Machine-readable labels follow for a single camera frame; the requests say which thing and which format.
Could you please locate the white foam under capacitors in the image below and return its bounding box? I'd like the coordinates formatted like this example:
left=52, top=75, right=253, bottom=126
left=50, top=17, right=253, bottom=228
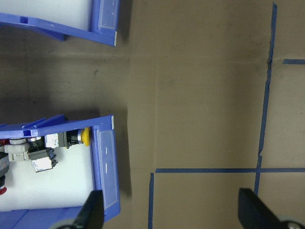
left=0, top=0, right=94, bottom=31

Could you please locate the blue bin with buttons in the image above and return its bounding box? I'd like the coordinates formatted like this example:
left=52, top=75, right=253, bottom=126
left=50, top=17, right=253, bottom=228
left=0, top=114, right=121, bottom=229

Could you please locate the black white selector switch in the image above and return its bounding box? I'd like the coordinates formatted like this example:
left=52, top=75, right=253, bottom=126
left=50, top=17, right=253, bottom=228
left=27, top=136, right=59, bottom=173

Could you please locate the pile of push-button switches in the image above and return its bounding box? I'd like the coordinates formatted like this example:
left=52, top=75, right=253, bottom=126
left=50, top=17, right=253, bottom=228
left=0, top=137, right=96, bottom=212

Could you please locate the white push button switch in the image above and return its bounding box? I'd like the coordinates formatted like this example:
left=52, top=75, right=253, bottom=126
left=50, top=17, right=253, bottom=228
left=4, top=137, right=30, bottom=162

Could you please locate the blue bin with capacitors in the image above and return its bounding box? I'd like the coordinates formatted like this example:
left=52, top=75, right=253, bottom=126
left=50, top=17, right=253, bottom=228
left=0, top=0, right=120, bottom=47

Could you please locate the red mushroom push button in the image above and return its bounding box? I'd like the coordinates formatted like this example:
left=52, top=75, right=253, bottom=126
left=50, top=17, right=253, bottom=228
left=0, top=152, right=10, bottom=196

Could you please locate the yellow push button switch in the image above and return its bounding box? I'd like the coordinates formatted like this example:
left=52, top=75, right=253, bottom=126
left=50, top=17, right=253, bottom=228
left=44, top=127, right=92, bottom=149

